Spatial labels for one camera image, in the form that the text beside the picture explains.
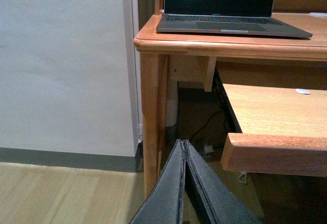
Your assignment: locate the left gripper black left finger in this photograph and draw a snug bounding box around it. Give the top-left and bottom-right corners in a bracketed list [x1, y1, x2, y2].
[131, 140, 185, 223]

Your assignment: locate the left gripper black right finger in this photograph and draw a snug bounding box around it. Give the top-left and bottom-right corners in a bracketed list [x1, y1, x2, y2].
[183, 140, 261, 223]

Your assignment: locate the wooden pull-out keyboard tray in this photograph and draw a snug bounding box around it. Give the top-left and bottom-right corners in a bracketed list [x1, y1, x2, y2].
[214, 68, 327, 178]

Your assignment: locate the white computer mouse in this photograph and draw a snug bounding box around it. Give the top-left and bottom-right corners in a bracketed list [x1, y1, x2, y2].
[296, 88, 311, 95]

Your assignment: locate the white plug in strip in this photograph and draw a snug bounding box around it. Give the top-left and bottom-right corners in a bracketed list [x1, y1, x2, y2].
[204, 145, 214, 154]

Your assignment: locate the wooden desk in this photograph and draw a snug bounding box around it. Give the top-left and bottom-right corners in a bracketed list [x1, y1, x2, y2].
[134, 0, 326, 195]

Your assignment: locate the grey laptop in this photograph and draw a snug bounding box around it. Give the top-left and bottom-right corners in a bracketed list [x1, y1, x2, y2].
[156, 0, 313, 38]

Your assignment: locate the black power cable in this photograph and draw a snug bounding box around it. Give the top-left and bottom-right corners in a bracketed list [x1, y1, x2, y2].
[176, 88, 230, 151]

